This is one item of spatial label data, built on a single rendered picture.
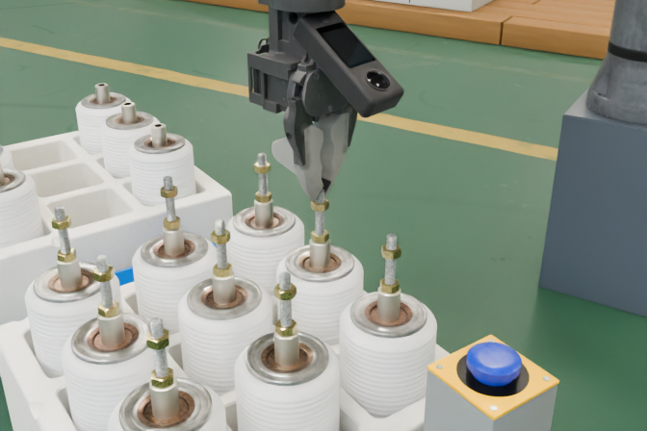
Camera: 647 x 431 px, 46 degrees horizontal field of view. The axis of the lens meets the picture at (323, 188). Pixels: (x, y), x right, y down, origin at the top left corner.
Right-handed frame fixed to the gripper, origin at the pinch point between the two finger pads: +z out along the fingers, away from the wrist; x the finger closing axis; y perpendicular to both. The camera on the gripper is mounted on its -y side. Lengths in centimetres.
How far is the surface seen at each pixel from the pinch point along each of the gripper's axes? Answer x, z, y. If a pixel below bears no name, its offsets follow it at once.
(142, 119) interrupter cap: -12, 9, 52
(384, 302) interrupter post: 3.4, 7.2, -11.3
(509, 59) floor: -163, 34, 72
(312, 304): 3.9, 11.5, -2.1
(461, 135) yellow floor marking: -97, 34, 46
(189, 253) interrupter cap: 8.6, 9.2, 12.5
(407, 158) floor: -77, 34, 46
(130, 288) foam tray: 11.3, 16.5, 21.3
